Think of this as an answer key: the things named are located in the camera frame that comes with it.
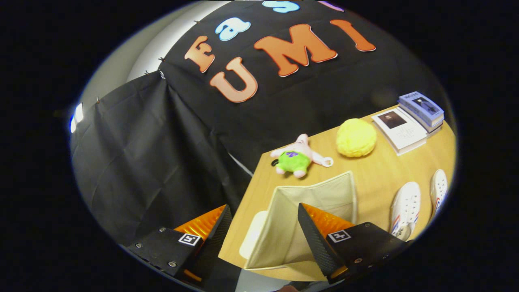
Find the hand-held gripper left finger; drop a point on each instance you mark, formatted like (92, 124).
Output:
(213, 243)

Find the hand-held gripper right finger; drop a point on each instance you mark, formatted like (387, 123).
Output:
(316, 243)

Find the beige fabric storage box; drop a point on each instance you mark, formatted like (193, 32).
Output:
(279, 227)

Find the white canvas shoe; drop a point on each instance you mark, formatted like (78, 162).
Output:
(406, 207)
(439, 190)

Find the pink starfish plush toy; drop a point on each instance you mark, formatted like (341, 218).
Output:
(296, 158)

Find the yellow plush ball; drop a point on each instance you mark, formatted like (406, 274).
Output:
(356, 138)

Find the white portrait cover book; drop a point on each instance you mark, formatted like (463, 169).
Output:
(403, 132)

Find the blue cover book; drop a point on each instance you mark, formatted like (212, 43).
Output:
(421, 105)

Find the row of black cloth clips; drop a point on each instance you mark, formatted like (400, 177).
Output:
(162, 59)

